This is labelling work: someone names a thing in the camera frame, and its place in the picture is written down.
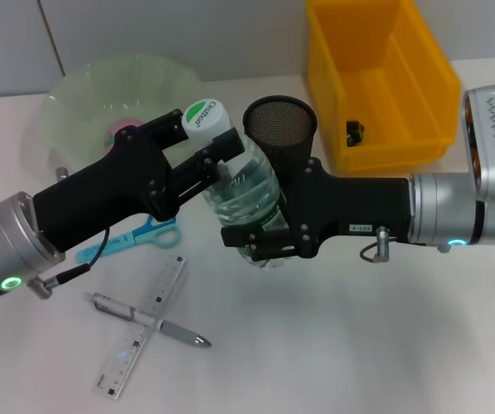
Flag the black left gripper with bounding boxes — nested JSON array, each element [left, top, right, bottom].
[[31, 110, 247, 254]]

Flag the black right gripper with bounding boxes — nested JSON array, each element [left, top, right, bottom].
[[221, 157, 412, 262]]

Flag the clear green-label water bottle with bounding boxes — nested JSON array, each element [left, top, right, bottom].
[[181, 99, 294, 271]]

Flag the pink toy peach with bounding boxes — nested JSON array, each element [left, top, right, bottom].
[[103, 119, 145, 152]]

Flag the green plastic wrapper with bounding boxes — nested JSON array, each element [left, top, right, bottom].
[[345, 120, 366, 147]]

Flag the black mesh pen cup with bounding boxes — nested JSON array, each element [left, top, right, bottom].
[[241, 95, 317, 204]]

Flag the clear plastic ruler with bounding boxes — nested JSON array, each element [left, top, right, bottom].
[[91, 254, 188, 389]]

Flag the pale green glass fruit bowl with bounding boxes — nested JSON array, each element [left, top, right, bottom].
[[40, 53, 214, 182]]

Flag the white grey ballpoint pen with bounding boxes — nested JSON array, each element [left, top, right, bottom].
[[84, 292, 212, 349]]

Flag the blue scissors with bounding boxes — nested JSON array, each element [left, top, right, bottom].
[[74, 215, 183, 263]]

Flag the yellow plastic bin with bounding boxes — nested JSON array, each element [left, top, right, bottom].
[[305, 0, 462, 173]]

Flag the right gripper cable with plug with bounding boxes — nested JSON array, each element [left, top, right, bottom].
[[359, 226, 391, 264]]

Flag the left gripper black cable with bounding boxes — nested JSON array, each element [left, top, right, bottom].
[[29, 226, 110, 298]]

